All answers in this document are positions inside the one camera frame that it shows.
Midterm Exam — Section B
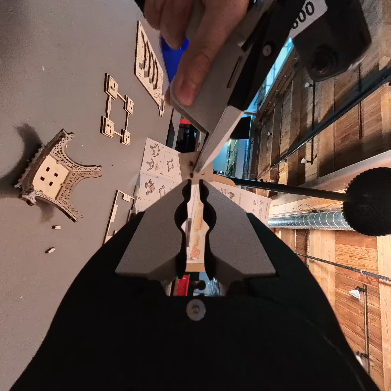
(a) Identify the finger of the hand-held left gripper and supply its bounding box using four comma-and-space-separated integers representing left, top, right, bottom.
192, 105, 245, 174

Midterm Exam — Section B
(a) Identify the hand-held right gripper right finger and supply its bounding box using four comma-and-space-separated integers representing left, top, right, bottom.
199, 179, 277, 280

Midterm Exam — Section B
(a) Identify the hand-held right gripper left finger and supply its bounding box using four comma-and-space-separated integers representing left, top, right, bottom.
115, 180, 192, 280

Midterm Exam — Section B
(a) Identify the wooden square plate with pegs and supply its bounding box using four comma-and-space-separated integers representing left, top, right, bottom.
178, 151, 213, 181

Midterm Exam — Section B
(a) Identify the wooden lattice tower base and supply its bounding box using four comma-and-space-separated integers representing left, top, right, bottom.
15, 128, 102, 222

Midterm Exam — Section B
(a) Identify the grey desk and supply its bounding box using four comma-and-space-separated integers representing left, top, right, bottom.
0, 0, 184, 391

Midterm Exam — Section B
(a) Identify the person's left hand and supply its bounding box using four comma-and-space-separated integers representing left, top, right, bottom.
143, 0, 250, 106

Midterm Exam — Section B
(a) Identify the black panel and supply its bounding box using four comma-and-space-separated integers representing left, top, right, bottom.
231, 116, 252, 140

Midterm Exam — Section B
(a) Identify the large instruction poster sheet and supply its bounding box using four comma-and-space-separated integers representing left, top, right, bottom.
186, 180, 272, 264

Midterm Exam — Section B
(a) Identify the wooden poster backing board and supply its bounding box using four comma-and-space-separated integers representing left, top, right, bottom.
185, 174, 237, 273

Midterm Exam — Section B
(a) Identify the folded assembly instruction booklet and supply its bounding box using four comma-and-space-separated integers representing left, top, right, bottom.
134, 137, 184, 211

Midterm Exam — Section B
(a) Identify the black stand pole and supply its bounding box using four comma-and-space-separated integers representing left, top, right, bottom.
220, 175, 349, 203

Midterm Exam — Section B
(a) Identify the wooden laser-cut parts sheet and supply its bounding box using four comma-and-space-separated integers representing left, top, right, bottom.
134, 21, 165, 117

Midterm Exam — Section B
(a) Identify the blue plastic bin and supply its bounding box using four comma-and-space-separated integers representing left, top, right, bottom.
160, 36, 190, 83

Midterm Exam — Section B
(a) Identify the black ribbed knob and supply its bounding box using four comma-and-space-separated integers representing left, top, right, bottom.
342, 167, 391, 236

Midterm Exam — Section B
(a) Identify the wooden empty frame piece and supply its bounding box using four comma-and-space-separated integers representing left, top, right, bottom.
103, 190, 135, 243

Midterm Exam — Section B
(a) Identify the silver ventilation duct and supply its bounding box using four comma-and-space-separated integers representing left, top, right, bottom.
268, 210, 355, 232

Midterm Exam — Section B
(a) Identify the black metal rail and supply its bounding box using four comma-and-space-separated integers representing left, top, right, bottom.
271, 68, 391, 167

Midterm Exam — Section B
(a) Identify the wooden four-square frame piece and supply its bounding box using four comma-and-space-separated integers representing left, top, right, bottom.
100, 73, 134, 145

